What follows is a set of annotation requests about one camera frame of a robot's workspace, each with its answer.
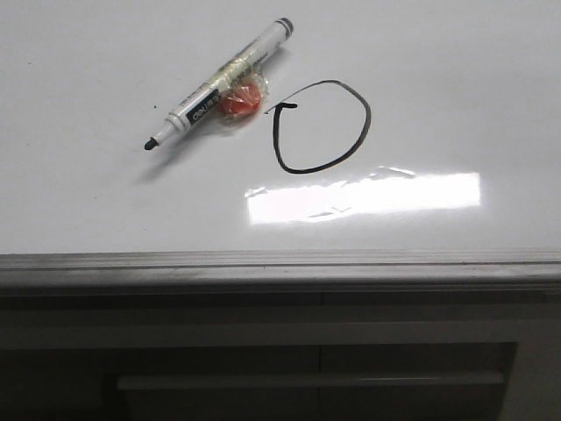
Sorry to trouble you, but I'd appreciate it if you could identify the red magnet taped to marker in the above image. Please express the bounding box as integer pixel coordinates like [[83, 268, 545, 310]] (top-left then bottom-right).
[[218, 82, 262, 118]]

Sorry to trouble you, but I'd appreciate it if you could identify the white black whiteboard marker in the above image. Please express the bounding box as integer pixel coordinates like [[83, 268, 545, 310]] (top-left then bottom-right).
[[144, 18, 294, 151]]

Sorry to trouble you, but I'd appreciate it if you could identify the white whiteboard surface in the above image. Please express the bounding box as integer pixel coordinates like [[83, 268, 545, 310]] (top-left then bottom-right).
[[1, 1, 560, 253]]

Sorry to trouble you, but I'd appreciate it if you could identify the black drawn zero line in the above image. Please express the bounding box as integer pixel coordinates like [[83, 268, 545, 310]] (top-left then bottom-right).
[[265, 79, 372, 175]]

